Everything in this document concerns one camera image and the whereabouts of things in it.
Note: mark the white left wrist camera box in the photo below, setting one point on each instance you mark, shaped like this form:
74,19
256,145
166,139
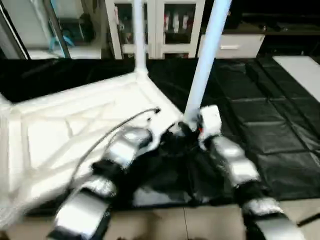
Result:
160,132

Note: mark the black metal workbench leg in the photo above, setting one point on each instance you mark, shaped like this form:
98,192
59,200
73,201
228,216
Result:
307,220

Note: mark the white plastic table top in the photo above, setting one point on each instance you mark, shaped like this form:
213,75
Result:
60,125

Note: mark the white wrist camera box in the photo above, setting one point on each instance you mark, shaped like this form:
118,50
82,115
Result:
210,122
160,132

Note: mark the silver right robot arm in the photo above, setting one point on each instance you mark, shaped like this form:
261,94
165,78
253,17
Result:
235,165

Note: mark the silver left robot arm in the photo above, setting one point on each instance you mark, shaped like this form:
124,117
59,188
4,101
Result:
120,150

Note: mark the white drawer unit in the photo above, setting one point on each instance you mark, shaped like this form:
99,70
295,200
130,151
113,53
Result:
235,46

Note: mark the black table mat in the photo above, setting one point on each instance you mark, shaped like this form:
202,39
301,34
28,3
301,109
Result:
270,110

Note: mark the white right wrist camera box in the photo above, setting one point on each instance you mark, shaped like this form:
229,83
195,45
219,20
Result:
210,122

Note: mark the white glass door cabinet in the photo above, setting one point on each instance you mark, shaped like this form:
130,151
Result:
160,25

